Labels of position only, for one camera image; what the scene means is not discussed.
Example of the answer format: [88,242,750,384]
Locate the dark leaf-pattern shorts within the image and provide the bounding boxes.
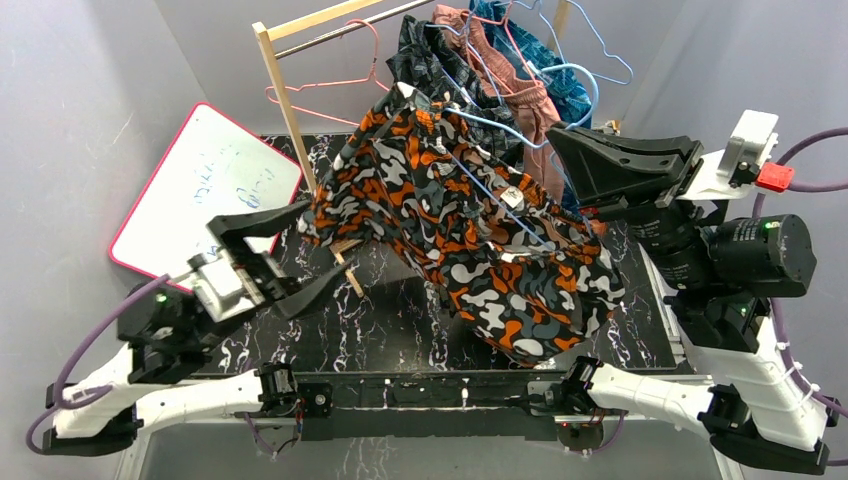
[387,15,519,130]

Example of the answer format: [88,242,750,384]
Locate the blue wire hanger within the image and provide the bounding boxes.
[443,63,599,245]
[518,1,635,86]

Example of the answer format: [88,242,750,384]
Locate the wooden clothes rack frame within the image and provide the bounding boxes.
[251,0,575,299]

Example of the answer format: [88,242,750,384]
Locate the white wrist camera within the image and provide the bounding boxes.
[170,252,266,323]
[676,110,779,201]

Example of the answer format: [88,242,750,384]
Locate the orange camouflage shorts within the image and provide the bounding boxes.
[298,82,625,366]

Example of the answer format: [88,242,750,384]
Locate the metal rack rod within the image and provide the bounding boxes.
[267,0,429,60]

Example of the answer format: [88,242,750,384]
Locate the empty blue wire hanger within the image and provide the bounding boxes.
[518,1,635,86]

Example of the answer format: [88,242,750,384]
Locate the pink hanger holding shorts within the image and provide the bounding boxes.
[469,0,545,80]

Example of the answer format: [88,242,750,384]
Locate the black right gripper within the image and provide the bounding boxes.
[541,119,710,287]

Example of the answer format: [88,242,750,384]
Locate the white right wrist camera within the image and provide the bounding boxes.
[676,110,779,201]

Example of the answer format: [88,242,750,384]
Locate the teal patterned shorts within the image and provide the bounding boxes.
[467,0,594,130]

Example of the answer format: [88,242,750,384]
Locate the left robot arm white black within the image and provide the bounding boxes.
[26,201,346,457]

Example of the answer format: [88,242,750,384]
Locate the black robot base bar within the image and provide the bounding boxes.
[291,369,605,453]

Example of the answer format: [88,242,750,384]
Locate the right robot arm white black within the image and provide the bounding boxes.
[547,111,845,475]

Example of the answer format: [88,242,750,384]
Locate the pink wire hanger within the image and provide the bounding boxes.
[284,19,390,127]

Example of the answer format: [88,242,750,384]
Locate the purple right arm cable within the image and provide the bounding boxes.
[751,127,848,468]

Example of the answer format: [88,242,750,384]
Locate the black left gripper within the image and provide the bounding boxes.
[188,201,358,351]

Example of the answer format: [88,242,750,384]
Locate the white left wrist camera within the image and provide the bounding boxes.
[170,252,266,323]

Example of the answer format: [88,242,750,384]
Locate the pink-framed whiteboard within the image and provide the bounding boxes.
[109,103,303,278]

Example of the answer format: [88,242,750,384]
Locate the pink shorts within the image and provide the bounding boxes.
[432,5,565,202]

